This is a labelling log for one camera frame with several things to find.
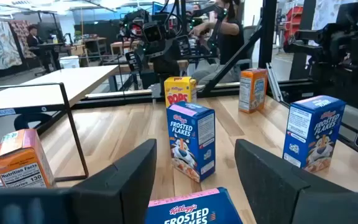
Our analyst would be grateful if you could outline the white patterned hanging cloth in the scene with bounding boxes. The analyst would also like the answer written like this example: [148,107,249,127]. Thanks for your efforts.
[0,19,23,70]

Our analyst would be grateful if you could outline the light wooden side table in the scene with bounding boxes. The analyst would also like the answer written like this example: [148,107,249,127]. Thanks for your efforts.
[109,39,141,56]

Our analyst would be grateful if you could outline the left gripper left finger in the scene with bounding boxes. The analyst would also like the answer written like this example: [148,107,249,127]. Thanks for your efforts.
[0,139,157,224]

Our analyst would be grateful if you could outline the silver aluminium bracket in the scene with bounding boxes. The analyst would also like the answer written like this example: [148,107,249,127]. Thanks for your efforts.
[265,62,284,103]

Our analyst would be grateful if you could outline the red patterned hanging cloth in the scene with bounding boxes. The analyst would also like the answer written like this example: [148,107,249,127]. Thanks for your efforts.
[9,20,37,59]

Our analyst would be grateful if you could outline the wooden shelf with black frame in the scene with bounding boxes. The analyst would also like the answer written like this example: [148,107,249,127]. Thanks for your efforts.
[0,64,120,184]

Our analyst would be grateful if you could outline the blue Frosted Flakes cereal box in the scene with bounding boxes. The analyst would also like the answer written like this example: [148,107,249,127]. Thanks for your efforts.
[144,187,244,224]
[165,101,216,184]
[282,95,347,174]

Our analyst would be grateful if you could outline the orange Mini-Wheats cereal box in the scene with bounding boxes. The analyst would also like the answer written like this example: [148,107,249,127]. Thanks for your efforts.
[238,68,269,114]
[0,128,56,189]

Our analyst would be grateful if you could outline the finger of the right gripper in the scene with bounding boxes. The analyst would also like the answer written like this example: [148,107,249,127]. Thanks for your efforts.
[125,49,142,73]
[175,34,193,58]

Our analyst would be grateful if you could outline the yellow Corn Pops cereal box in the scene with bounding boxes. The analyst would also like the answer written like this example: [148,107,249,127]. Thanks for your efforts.
[163,76,198,108]

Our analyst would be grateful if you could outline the black aluminium rig frame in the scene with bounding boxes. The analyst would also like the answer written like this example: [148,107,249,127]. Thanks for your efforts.
[70,0,358,164]

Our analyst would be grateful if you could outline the red storage rack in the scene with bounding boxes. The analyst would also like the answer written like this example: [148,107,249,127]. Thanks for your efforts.
[283,5,304,43]

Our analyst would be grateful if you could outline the white storage bin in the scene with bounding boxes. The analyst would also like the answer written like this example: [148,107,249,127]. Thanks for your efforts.
[59,55,81,69]

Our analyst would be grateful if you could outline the grey office chair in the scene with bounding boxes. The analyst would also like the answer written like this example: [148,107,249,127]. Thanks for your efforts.
[237,24,259,71]

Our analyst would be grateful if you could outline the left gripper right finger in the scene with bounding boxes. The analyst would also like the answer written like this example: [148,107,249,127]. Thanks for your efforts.
[234,139,358,224]

